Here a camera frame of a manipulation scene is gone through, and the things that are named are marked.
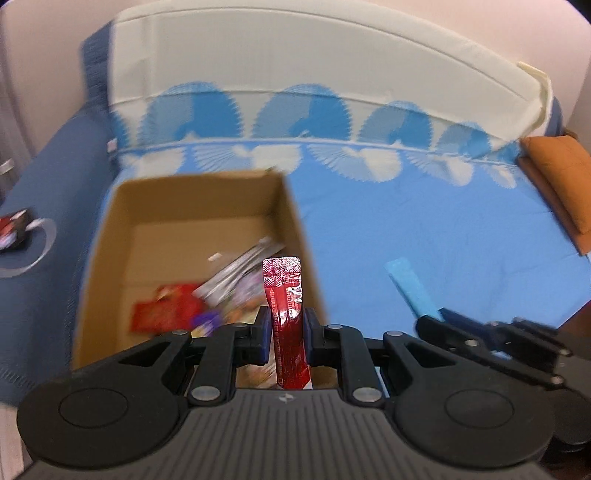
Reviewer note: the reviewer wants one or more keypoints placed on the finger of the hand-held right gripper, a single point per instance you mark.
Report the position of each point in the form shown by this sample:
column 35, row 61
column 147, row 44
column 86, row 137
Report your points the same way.
column 461, row 348
column 464, row 323

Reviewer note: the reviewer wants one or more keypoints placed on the orange pillow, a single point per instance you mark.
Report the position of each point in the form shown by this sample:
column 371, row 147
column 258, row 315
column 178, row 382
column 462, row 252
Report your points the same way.
column 561, row 161
column 556, row 208

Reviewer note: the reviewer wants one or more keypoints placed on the cardboard box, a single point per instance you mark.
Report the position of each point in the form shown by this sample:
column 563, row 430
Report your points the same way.
column 184, row 203

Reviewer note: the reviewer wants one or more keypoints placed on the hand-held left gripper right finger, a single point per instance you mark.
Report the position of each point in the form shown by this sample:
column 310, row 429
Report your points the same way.
column 313, row 337

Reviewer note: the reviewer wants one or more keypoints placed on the long red purple snack packet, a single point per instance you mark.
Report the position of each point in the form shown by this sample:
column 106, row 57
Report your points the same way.
column 240, row 272

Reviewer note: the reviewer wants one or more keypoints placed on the light blue stick packet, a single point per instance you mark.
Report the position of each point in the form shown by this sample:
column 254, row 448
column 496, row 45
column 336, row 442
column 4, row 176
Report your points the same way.
column 411, row 286

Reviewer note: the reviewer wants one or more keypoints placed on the black smartphone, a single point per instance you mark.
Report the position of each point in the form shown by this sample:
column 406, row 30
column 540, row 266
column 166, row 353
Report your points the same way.
column 14, row 228

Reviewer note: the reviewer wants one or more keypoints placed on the small purple snack packet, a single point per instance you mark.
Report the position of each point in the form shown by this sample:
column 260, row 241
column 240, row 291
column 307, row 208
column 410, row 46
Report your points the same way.
column 207, row 321

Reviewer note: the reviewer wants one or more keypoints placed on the white padded headboard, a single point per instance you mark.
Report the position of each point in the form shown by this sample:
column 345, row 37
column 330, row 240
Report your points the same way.
column 323, row 55

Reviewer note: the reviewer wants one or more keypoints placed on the blue upholstered bed frame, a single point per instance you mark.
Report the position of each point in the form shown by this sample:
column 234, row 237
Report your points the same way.
column 55, row 184

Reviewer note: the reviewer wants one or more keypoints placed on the red stick snack packet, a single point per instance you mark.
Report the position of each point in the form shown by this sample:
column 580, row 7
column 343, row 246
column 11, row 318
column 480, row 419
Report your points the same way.
column 286, row 323

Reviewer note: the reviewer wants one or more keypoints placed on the blue fan-print bed sheet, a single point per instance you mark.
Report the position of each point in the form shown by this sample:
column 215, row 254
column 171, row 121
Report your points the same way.
column 415, row 221

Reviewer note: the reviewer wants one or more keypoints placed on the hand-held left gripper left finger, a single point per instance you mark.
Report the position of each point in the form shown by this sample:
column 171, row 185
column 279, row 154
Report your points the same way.
column 263, row 337

